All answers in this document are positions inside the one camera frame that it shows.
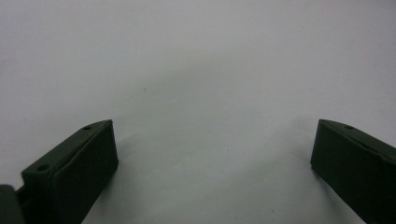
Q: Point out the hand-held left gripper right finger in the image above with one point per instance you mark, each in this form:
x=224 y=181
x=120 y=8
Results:
x=355 y=165

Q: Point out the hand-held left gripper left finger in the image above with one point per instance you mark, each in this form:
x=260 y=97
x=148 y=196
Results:
x=77 y=174

